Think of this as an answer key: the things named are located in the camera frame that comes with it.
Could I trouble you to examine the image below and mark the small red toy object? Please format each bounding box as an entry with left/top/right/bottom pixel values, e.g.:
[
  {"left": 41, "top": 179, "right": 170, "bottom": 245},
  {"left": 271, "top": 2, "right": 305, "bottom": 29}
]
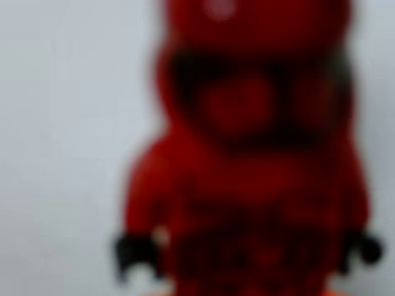
[{"left": 112, "top": 0, "right": 383, "bottom": 296}]

